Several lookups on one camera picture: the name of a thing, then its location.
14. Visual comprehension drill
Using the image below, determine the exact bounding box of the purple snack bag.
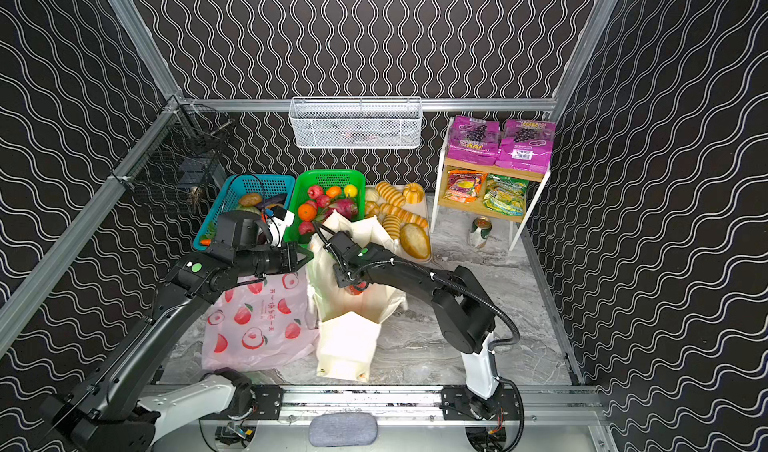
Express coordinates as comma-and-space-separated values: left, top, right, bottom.
446, 116, 501, 166
495, 119, 556, 174

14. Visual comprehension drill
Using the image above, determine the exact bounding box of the orange blackcurrant snack bag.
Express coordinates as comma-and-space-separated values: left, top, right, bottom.
442, 169, 487, 203

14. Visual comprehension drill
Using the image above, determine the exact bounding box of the purple snack bag right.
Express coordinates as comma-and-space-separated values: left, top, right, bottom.
495, 119, 556, 174

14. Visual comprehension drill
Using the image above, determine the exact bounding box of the white wire wall basket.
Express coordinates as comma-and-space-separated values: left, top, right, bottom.
289, 96, 423, 149

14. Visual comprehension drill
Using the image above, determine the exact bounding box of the teal plastic basket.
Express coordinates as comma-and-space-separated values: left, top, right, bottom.
193, 174, 296, 250

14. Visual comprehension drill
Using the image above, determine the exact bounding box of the floral canvas tote bag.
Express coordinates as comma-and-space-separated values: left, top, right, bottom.
306, 212, 408, 383

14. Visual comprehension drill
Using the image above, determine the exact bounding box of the purple eggplant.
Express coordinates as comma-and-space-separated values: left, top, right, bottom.
259, 193, 287, 208

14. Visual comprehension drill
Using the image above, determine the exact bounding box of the orange fruit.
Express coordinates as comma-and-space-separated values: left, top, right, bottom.
297, 202, 317, 222

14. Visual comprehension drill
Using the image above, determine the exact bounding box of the metal base rail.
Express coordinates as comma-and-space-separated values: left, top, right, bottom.
243, 385, 602, 426

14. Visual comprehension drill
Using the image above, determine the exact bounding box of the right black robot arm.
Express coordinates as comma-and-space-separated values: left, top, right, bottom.
321, 231, 520, 400

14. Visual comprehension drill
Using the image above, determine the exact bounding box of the red apple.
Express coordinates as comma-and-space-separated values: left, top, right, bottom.
307, 184, 325, 200

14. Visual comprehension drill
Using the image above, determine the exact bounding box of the pink dragon fruit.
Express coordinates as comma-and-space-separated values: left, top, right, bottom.
329, 198, 359, 221

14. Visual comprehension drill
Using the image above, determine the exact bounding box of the striped long bread back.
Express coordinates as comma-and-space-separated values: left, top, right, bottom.
375, 181, 406, 207

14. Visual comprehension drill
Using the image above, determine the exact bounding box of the white bread tray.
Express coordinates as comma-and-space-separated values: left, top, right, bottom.
364, 181, 432, 262

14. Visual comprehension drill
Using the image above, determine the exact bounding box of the red cola can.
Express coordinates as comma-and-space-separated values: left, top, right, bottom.
346, 281, 368, 296

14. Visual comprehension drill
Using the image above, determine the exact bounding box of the purple snack bag left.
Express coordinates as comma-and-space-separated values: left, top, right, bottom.
446, 116, 501, 166

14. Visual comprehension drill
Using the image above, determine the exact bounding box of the pink peach plastic bag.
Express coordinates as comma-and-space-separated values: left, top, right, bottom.
201, 271, 319, 372

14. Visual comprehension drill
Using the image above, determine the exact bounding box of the green apple tea snack bag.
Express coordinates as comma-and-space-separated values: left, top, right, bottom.
483, 174, 529, 217

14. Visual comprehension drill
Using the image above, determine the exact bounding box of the grey padded cushion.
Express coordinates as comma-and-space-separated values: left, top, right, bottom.
308, 412, 378, 447

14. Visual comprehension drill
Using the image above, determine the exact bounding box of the white steamed bun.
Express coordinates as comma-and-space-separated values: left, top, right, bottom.
365, 187, 381, 203

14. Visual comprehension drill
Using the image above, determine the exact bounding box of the yellow pumpkin shaped bread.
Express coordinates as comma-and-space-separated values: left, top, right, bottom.
402, 183, 425, 204

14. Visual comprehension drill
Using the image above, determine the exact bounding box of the green plastic basket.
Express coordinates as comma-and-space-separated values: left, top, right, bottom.
283, 169, 366, 244

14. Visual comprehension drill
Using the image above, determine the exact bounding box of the white wooden shelf rack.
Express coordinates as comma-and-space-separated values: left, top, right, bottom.
429, 116, 555, 248

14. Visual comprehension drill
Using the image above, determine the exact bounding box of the braided golden bread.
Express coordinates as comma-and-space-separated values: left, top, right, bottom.
364, 200, 381, 218

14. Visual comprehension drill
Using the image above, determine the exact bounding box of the brown potato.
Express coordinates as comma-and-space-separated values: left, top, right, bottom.
238, 192, 263, 207

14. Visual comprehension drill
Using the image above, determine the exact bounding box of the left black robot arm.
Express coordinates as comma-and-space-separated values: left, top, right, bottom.
40, 210, 313, 451

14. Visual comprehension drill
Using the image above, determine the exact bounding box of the striped long bread front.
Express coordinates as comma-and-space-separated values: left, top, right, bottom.
382, 214, 402, 240

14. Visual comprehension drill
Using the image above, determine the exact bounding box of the large round crusty bread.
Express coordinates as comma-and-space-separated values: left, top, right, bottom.
399, 223, 431, 260

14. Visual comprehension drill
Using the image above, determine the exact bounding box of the striped long bread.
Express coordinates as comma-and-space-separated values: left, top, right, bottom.
379, 203, 428, 229
382, 214, 402, 240
375, 181, 406, 207

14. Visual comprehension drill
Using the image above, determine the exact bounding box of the green tea can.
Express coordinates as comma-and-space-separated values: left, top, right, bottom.
468, 216, 492, 248

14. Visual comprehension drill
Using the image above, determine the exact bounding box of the striped long bread middle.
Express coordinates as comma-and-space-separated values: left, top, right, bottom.
379, 203, 428, 229

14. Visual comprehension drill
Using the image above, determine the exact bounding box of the yellow lemon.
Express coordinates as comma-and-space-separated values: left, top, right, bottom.
343, 184, 358, 198

